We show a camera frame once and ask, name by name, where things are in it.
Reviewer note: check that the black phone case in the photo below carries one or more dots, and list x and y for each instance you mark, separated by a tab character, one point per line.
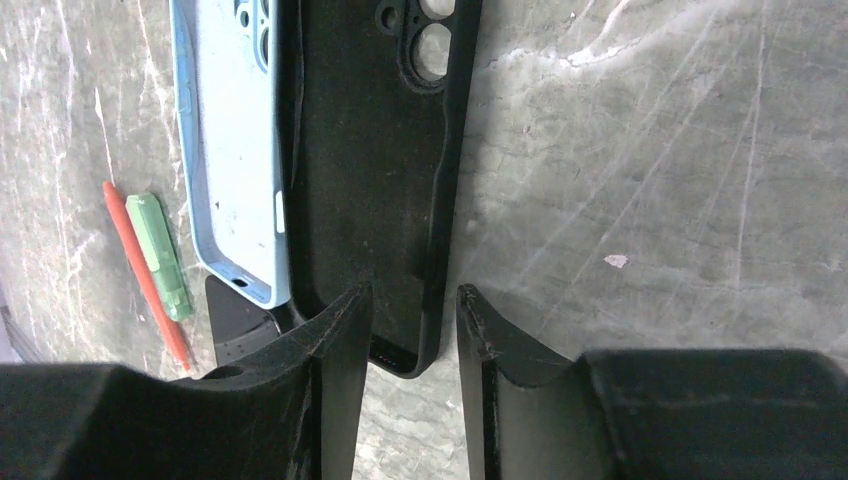
372	103

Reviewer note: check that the orange pen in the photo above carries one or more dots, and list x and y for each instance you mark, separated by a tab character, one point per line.
169	330

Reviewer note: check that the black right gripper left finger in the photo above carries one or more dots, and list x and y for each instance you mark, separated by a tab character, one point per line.
289	410

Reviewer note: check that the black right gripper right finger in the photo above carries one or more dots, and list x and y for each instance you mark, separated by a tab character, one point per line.
531	413

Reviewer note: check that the phone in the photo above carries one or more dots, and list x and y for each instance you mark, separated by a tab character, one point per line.
240	328

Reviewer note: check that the light blue phone case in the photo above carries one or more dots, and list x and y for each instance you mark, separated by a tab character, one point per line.
225	60

